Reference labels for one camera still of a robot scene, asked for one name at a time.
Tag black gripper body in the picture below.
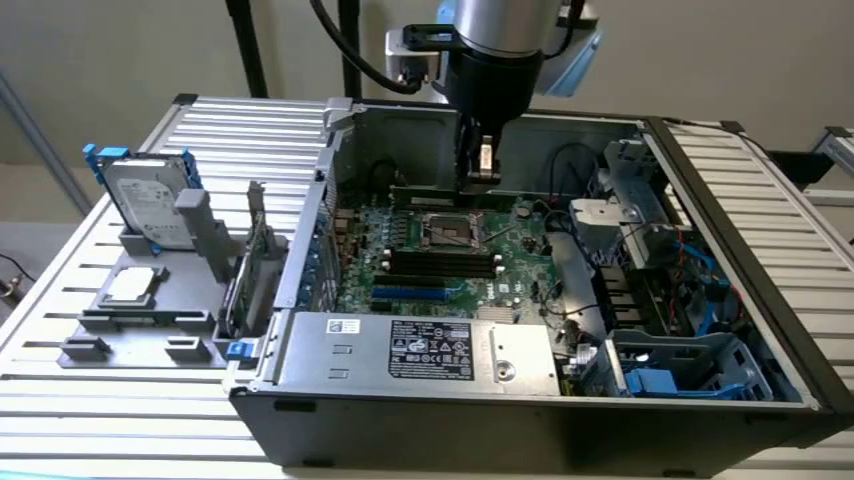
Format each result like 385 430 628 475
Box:
445 47 546 124

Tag green RAM stick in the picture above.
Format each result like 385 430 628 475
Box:
389 184 522 213

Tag black RAM slot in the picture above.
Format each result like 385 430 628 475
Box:
390 248 501 261
389 264 499 280
389 259 499 274
390 253 501 267

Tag black expansion slot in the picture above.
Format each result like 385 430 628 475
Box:
371 273 447 291

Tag blue expansion slot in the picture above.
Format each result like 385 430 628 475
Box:
370 285 449 303

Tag CPU socket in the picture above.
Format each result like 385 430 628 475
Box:
406 209 495 252

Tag black stand pole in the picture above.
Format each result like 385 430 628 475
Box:
225 0 271 99
335 0 366 100

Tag grey metal disk bay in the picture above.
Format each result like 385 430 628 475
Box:
569 138 697 272

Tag green motherboard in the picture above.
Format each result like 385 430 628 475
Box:
331 195 570 327

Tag small silver heatsink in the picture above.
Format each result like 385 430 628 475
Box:
475 305 521 325

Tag green graphics card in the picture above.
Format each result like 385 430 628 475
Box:
222 180 279 337

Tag silver power supply unit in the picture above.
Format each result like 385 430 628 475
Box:
269 311 563 397

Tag hard disk with blue rails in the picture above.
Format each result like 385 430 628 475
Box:
82 143 206 253

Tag blue plastic disk caddy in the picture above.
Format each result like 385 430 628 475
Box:
578 328 781 402

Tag open black PC case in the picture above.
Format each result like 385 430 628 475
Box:
225 97 854 475

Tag silver CPU chip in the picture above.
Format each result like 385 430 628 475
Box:
108 266 163 303

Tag grey parts rack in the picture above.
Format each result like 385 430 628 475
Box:
58 188 295 372

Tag black looped wire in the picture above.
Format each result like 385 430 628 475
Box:
549 143 601 202

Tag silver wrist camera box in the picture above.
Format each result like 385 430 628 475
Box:
383 25 447 93

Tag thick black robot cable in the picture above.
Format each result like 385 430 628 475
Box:
307 0 430 95

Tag blue data wire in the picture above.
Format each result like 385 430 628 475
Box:
672 238 744 344

